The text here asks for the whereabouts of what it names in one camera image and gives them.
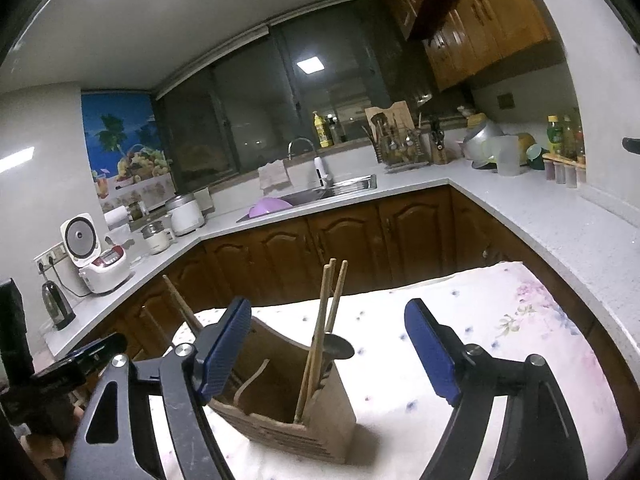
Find person's left hand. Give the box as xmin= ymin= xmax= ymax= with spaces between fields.
xmin=20 ymin=404 xmax=83 ymax=471

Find green cup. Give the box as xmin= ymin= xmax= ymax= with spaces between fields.
xmin=524 ymin=143 xmax=549 ymax=170

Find black electric kettle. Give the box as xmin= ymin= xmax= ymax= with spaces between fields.
xmin=40 ymin=279 xmax=77 ymax=331

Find wooden utensil holder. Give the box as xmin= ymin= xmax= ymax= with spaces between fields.
xmin=170 ymin=310 xmax=357 ymax=465

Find wooden upper cabinets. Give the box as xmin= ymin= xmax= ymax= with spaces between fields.
xmin=372 ymin=0 xmax=554 ymax=92

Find dark kitchen window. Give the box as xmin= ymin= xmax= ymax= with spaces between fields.
xmin=152 ymin=0 xmax=437 ymax=192

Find dish rack with utensils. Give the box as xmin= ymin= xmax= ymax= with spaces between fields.
xmin=362 ymin=101 xmax=434 ymax=167

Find open white red rice cooker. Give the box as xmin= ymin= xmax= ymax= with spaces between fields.
xmin=59 ymin=213 xmax=135 ymax=295

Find white plastic jug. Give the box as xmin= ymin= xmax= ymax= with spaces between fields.
xmin=492 ymin=134 xmax=524 ymax=177

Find paper towel roll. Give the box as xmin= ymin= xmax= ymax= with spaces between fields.
xmin=103 ymin=207 xmax=132 ymax=234

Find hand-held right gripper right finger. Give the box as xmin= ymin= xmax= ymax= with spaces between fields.
xmin=403 ymin=297 xmax=582 ymax=480

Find wooden cutting board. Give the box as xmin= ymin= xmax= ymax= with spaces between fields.
xmin=363 ymin=101 xmax=415 ymax=134

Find fruit wall poster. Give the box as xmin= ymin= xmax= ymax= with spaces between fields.
xmin=81 ymin=90 xmax=174 ymax=212

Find row of spice jars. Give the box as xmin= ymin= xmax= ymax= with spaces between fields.
xmin=542 ymin=154 xmax=587 ymax=189

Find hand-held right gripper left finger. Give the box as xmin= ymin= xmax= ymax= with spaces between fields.
xmin=65 ymin=296 xmax=253 ymax=480

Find wall socket with plugs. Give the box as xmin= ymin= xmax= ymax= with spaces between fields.
xmin=33 ymin=242 xmax=69 ymax=274

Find small white electric pot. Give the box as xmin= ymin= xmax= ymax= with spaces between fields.
xmin=141 ymin=220 xmax=176 ymax=255

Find wooden lower cabinets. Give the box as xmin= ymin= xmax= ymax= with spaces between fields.
xmin=65 ymin=184 xmax=526 ymax=361

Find purple plastic basin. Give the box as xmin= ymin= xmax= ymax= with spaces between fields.
xmin=248 ymin=197 xmax=295 ymax=220

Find steel kitchen sink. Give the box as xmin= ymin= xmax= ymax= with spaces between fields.
xmin=235 ymin=174 xmax=377 ymax=224

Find metal spoon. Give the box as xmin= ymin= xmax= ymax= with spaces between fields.
xmin=320 ymin=332 xmax=355 ymax=377

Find pale dish cloth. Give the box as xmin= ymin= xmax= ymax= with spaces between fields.
xmin=257 ymin=159 xmax=292 ymax=192

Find chrome faucet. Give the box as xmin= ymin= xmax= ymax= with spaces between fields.
xmin=287 ymin=136 xmax=317 ymax=162

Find wooden cabinets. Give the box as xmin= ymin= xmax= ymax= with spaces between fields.
xmin=372 ymin=0 xmax=554 ymax=92
xmin=65 ymin=184 xmax=526 ymax=361

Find yellow detergent bottle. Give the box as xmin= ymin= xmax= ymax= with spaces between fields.
xmin=312 ymin=111 xmax=334 ymax=150

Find floral tablecloth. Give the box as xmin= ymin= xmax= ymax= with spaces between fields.
xmin=150 ymin=260 xmax=629 ymax=480

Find metal pot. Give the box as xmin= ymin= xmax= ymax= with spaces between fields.
xmin=462 ymin=120 xmax=506 ymax=170

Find cooking oil bottles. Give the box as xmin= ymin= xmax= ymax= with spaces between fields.
xmin=545 ymin=114 xmax=586 ymax=161

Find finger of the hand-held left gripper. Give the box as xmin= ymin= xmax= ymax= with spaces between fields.
xmin=31 ymin=331 xmax=129 ymax=392

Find wooden chopstick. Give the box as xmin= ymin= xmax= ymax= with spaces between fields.
xmin=304 ymin=258 xmax=338 ymax=406
xmin=312 ymin=259 xmax=349 ymax=393
xmin=162 ymin=274 xmax=206 ymax=336
xmin=296 ymin=263 xmax=332 ymax=423

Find wooden knife block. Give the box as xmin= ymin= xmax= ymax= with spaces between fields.
xmin=428 ymin=119 xmax=450 ymax=166

